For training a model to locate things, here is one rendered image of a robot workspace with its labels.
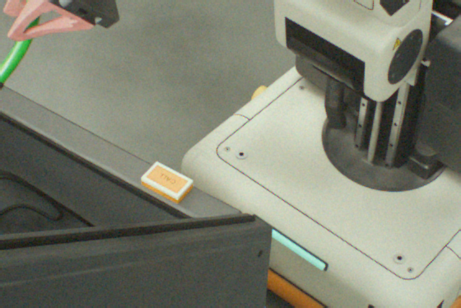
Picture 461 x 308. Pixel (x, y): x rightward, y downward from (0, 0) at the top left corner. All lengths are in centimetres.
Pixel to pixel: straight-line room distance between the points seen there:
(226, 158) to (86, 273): 134
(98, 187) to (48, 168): 8
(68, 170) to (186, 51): 154
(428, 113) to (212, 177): 45
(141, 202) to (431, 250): 93
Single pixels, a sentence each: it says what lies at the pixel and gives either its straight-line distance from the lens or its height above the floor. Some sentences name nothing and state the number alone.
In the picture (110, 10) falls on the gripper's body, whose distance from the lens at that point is 88.
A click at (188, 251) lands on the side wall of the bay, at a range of 91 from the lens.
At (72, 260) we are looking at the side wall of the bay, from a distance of 73.
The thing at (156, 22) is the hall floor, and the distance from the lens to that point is 282.
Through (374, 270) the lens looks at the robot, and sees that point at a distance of 192.
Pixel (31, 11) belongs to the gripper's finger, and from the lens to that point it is 88.
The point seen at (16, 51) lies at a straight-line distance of 94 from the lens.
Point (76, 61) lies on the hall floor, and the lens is 271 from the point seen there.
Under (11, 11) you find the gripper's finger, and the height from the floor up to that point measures 122.
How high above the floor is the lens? 181
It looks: 47 degrees down
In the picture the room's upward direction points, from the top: 2 degrees clockwise
